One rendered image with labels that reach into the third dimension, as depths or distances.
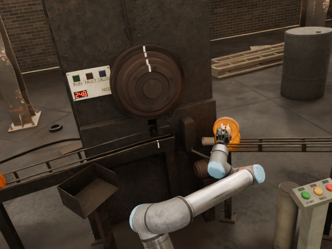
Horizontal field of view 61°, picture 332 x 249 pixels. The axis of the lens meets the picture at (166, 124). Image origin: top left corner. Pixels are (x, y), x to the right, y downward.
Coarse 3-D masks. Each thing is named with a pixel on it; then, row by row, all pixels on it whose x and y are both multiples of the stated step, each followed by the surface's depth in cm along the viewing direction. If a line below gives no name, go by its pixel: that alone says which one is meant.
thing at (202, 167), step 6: (198, 162) 194; (204, 162) 193; (198, 168) 191; (204, 168) 190; (198, 174) 192; (204, 174) 192; (204, 180) 195; (210, 180) 197; (204, 186) 197; (210, 210) 209; (204, 216) 214; (210, 216) 212
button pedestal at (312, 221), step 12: (324, 180) 151; (300, 192) 146; (312, 192) 146; (324, 192) 146; (300, 204) 143; (312, 204) 142; (324, 204) 147; (312, 216) 148; (324, 216) 151; (300, 228) 160; (312, 228) 153; (300, 240) 163; (312, 240) 158
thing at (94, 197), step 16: (80, 176) 167; (96, 176) 177; (112, 176) 165; (64, 192) 152; (80, 192) 169; (96, 192) 166; (112, 192) 164; (80, 208) 147; (96, 208) 165; (112, 240) 182
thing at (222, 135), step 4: (220, 128) 160; (220, 132) 158; (224, 132) 158; (228, 132) 156; (216, 136) 158; (220, 136) 157; (224, 136) 154; (228, 136) 156; (216, 140) 161; (220, 140) 153; (224, 140) 155; (228, 140) 158; (224, 144) 153
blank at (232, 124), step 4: (220, 120) 167; (224, 120) 167; (228, 120) 166; (232, 120) 166; (216, 124) 170; (220, 124) 169; (224, 124) 168; (232, 124) 166; (236, 124) 166; (216, 128) 171; (232, 128) 168; (236, 128) 167; (216, 132) 172; (232, 132) 169; (236, 132) 168; (232, 136) 170; (236, 136) 169
